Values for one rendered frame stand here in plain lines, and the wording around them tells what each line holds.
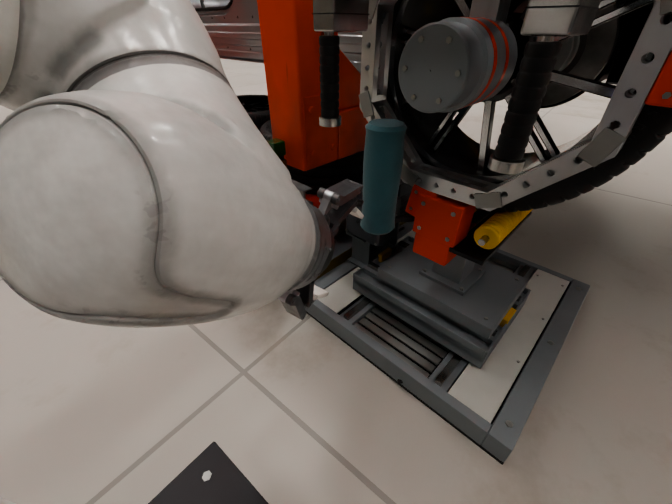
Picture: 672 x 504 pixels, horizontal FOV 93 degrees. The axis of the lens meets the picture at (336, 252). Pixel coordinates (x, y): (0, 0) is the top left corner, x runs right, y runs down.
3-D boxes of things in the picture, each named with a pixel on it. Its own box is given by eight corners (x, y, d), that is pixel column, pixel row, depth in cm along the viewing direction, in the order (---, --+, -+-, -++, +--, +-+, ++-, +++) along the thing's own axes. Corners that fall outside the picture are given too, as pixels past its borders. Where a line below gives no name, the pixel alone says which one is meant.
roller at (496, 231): (533, 213, 89) (541, 194, 85) (490, 258, 71) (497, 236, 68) (512, 206, 92) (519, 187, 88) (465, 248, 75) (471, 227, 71)
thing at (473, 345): (522, 307, 114) (532, 287, 108) (479, 371, 93) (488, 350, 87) (405, 251, 142) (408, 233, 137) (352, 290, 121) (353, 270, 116)
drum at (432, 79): (510, 105, 63) (536, 17, 55) (460, 124, 51) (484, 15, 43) (446, 96, 71) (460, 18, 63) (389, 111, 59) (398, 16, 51)
